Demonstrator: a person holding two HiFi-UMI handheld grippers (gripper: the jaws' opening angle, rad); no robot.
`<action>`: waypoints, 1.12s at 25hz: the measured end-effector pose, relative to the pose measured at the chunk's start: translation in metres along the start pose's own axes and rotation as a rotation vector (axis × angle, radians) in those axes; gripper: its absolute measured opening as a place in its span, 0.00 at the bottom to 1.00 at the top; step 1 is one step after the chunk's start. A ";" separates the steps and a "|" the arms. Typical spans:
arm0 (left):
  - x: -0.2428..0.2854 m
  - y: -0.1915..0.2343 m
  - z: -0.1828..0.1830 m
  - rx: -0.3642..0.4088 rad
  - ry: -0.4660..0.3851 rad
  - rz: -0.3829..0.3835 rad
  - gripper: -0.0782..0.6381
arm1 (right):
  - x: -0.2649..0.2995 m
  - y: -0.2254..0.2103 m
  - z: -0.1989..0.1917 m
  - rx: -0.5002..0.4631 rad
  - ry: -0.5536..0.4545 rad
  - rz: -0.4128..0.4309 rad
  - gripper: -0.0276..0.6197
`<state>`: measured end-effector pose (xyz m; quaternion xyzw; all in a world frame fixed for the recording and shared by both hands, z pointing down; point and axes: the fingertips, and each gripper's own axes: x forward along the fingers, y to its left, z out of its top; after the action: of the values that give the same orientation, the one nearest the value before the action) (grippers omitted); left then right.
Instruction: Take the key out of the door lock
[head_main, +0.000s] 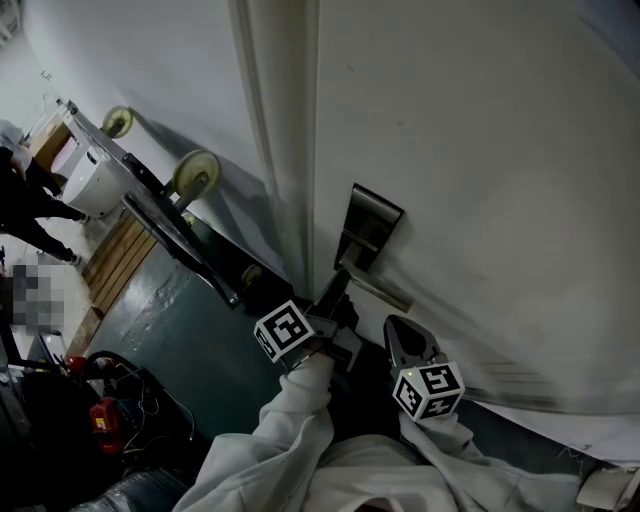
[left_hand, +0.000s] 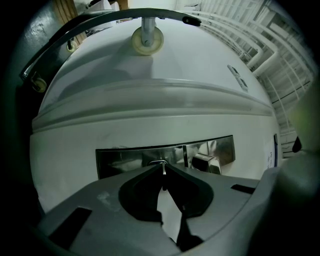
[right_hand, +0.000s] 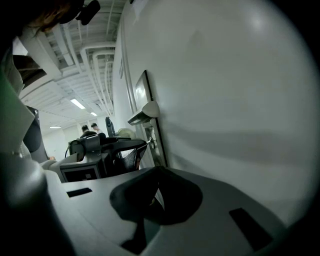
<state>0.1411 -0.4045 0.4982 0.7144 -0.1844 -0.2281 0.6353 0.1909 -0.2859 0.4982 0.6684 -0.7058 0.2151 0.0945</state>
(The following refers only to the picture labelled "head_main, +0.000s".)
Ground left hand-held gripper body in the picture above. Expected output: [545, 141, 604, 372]
[253, 299, 364, 374]

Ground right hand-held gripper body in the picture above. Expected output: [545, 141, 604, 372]
[392, 360, 466, 422]

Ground person's right forearm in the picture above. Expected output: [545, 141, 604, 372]
[399, 412, 486, 466]

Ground person's left forearm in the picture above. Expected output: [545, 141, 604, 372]
[257, 352, 336, 451]

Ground silver door lock plate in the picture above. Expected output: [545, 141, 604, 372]
[333, 182, 405, 274]

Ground white door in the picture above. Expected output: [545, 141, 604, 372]
[309, 0, 640, 416]

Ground person's grey hoodie torso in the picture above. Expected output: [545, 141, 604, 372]
[172, 429, 586, 512]

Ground metal platform trolley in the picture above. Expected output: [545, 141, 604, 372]
[55, 97, 266, 309]

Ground wooden slat pallet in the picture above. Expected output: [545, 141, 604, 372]
[64, 212, 159, 359]

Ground red power tool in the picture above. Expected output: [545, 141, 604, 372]
[88, 397, 124, 455]

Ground beige rectangular object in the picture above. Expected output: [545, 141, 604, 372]
[574, 467, 640, 511]

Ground silver wrapped roll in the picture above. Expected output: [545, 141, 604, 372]
[69, 467, 191, 512]

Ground brown cardboard box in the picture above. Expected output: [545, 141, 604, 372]
[28, 119, 76, 174]

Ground silver door lever handle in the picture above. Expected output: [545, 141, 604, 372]
[344, 262, 414, 314]

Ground thin white cable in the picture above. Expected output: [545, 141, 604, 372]
[117, 364, 196, 451]

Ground black hose loop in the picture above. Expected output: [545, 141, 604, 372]
[79, 349, 171, 401]

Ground black equipment frame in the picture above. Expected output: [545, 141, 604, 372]
[0, 319, 66, 512]

